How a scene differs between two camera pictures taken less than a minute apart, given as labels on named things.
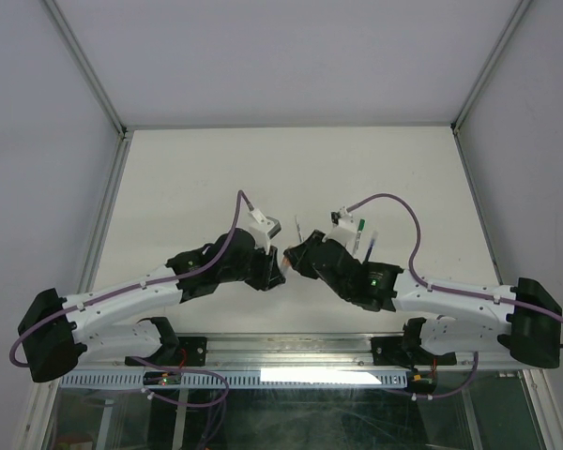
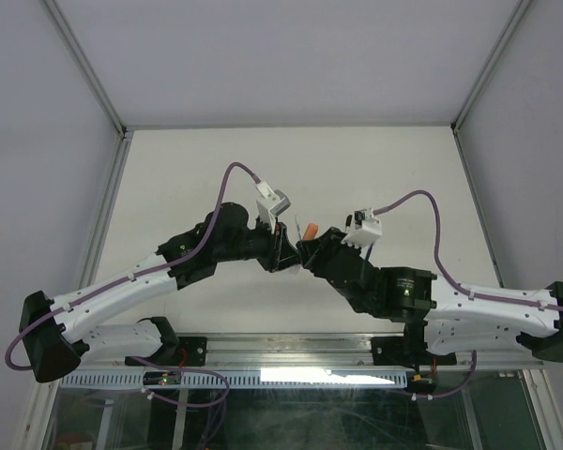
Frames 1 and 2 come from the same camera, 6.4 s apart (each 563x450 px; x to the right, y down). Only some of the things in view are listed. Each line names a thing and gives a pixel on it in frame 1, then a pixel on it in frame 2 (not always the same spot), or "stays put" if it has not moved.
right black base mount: x=390 y=351 stays put
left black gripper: x=269 y=273 -> x=280 y=253
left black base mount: x=191 y=352 stays put
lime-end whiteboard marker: x=300 y=235 stays put
